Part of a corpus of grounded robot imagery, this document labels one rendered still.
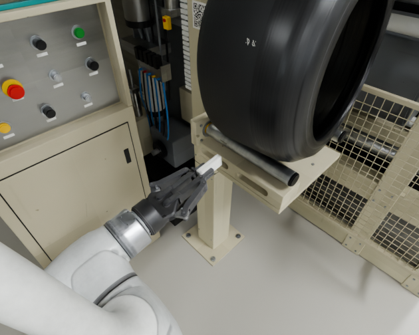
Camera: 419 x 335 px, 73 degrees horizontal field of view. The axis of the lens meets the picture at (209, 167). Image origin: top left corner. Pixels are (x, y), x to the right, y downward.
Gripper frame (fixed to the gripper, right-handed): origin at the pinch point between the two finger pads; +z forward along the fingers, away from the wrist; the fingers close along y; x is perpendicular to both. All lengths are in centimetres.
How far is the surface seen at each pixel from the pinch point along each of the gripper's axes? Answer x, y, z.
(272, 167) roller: 11.4, -5.7, 17.9
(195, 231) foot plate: 102, 41, 13
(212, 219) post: 74, 25, 16
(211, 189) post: 52, 26, 20
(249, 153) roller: 11.4, 2.9, 17.9
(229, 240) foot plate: 103, 22, 24
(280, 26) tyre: -28.6, -6.0, 15.6
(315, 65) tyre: -22.4, -12.7, 17.7
